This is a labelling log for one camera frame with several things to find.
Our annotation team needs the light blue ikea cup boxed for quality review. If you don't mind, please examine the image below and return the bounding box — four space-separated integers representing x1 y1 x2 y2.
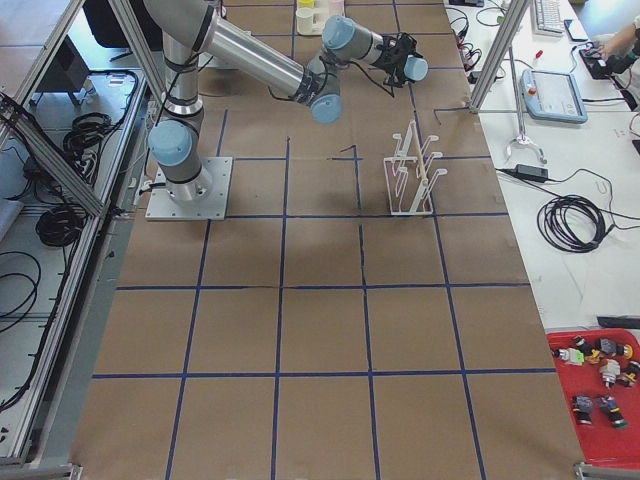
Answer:
403 54 429 83

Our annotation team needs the pink ikea cup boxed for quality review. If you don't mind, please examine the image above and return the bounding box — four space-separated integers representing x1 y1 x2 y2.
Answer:
325 0 345 16

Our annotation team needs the person hand at desk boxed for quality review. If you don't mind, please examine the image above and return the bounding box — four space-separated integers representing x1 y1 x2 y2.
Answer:
598 39 620 59

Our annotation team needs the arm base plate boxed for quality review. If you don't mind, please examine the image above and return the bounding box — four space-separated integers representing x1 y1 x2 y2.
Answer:
146 157 233 221

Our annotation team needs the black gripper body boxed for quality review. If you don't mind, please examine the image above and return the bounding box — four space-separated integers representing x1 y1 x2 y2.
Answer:
377 32 418 88

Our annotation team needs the cream plastic tray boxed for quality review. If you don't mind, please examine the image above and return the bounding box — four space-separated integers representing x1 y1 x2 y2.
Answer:
295 0 345 36

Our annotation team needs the coiled black cable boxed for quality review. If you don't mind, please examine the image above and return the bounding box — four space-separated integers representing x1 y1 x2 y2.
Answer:
536 194 609 251

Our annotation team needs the white computer keyboard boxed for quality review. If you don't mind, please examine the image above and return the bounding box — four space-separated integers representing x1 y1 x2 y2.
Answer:
530 0 564 37

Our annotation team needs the red parts tray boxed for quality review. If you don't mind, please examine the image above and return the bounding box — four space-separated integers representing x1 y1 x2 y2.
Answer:
547 328 639 470

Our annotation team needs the white wire cup rack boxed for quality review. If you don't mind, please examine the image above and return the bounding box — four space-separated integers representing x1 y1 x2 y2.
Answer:
383 120 448 216

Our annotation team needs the cream white ikea cup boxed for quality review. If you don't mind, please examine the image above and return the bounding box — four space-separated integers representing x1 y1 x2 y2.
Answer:
295 8 326 36

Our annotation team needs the black smartphone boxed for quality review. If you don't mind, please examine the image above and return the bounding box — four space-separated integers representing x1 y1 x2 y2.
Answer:
563 19 589 42

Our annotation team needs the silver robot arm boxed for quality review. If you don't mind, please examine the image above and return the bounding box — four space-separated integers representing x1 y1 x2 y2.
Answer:
145 1 428 203

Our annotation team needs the black power adapter brick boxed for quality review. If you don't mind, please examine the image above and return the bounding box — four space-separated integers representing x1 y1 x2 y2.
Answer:
514 164 549 183

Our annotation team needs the green-handled reacher grabber tool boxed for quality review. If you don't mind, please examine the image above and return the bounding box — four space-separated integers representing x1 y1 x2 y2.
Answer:
505 47 547 165

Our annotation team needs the blue teach pendant tablet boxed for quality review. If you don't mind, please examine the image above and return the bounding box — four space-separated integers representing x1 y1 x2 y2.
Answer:
520 69 588 124

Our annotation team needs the aluminium frame post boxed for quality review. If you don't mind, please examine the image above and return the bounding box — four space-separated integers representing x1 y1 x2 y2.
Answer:
469 0 529 113

